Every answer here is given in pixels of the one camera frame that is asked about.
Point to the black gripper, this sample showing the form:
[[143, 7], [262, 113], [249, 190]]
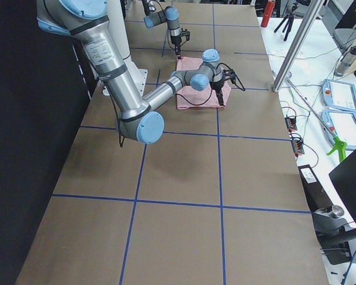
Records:
[[217, 85], [175, 41]]

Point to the pink Snoopy t-shirt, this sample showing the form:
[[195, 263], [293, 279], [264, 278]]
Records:
[[191, 97]]

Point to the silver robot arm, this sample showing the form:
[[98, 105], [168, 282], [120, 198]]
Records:
[[155, 15], [99, 26]]

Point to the upper orange terminal block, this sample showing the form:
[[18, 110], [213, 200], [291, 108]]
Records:
[[291, 123]]

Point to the orange terminal block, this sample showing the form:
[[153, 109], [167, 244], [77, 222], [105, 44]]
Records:
[[297, 144], [291, 123]]

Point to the lower orange terminal block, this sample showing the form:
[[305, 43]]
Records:
[[297, 144]]

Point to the red cylinder bottle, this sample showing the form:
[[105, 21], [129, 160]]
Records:
[[270, 4]]

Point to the black tripod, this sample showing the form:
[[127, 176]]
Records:
[[288, 21]]

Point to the upper blue teach pendant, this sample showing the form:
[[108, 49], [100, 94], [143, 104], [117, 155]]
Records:
[[339, 95]]

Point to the blue teach pendant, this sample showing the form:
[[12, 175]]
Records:
[[339, 95], [344, 124]]

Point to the lower blue teach pendant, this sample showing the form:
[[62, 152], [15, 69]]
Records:
[[344, 124]]

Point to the clear water bottle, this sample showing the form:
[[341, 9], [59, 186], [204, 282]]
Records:
[[347, 60]]

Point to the black power box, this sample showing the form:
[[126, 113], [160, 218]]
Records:
[[316, 196]]

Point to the black monitor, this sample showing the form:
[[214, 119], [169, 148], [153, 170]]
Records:
[[343, 178]]

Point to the black clamp stand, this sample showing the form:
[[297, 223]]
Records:
[[336, 236]]

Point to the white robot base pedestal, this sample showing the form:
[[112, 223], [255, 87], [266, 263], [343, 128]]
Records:
[[130, 59]]

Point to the green handled reacher grabber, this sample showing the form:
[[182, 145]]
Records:
[[339, 145]]

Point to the aluminium camera mast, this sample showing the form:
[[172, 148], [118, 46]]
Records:
[[298, 40]]

